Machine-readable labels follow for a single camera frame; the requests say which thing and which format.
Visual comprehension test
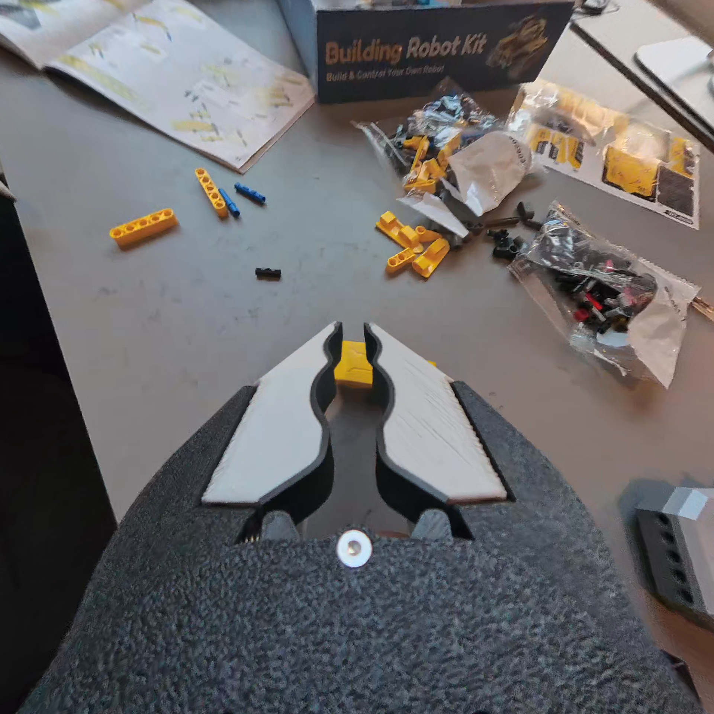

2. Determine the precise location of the yellow and grey sticker sheet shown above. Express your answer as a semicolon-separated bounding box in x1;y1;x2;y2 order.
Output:
510;84;701;231

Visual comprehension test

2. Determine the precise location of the white stand base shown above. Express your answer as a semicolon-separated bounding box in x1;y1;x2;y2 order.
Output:
635;36;714;101

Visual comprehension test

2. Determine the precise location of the pile of black connectors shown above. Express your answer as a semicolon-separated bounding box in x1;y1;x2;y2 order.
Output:
491;229;528;261

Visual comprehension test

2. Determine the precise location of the plastic bag of black parts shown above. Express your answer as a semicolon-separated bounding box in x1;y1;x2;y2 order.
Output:
508;202;701;389

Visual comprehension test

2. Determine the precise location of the dark blue kit box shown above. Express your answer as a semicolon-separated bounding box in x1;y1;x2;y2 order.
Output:
277;0;575;105

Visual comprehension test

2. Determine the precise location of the yellow angled panel piece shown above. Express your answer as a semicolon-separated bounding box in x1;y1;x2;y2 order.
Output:
375;211;425;250

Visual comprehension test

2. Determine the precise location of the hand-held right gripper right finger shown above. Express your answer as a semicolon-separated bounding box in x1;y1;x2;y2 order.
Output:
364;322;508;526

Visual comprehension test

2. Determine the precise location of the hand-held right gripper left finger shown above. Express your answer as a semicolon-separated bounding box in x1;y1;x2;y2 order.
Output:
202;322;342;523

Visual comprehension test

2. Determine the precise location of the yellow five-hole beam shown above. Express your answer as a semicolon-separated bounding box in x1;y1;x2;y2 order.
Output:
109;208;179;248
194;167;229;219

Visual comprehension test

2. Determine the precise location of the open instruction booklet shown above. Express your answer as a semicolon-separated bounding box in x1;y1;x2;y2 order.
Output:
0;0;316;174

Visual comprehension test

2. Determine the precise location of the yellow curved panel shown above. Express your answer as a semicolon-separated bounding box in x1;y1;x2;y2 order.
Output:
412;239;450;279

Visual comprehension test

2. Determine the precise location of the large yellow panel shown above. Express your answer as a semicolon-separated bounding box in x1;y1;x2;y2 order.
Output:
334;340;437;387

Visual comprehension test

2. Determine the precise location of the plastic bag of yellow parts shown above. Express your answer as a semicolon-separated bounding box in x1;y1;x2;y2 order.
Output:
354;78;536;246

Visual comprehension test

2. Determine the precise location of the grey holed block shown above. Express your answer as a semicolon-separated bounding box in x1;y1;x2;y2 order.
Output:
636;482;714;625

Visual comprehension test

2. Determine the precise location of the grey desk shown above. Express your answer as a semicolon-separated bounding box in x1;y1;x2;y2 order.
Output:
0;0;714;704

